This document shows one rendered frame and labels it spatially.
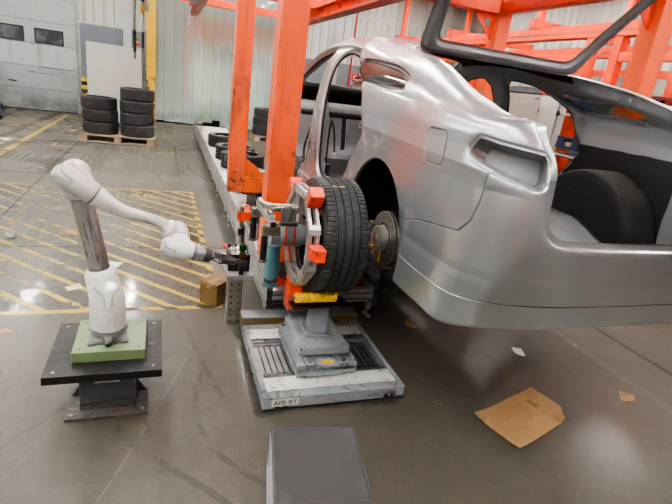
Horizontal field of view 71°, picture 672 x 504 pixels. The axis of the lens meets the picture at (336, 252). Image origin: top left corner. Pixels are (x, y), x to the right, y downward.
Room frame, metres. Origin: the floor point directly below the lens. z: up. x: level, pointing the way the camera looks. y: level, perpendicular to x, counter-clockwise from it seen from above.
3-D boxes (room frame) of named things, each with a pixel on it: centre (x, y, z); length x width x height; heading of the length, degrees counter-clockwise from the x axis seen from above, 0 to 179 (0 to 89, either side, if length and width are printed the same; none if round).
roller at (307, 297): (2.48, 0.08, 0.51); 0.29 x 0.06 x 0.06; 111
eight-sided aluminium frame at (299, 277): (2.56, 0.22, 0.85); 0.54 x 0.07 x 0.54; 21
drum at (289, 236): (2.53, 0.28, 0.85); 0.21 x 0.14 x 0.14; 111
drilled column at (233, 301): (3.01, 0.67, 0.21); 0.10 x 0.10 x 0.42; 21
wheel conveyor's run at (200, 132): (9.61, 2.53, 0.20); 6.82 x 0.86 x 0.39; 21
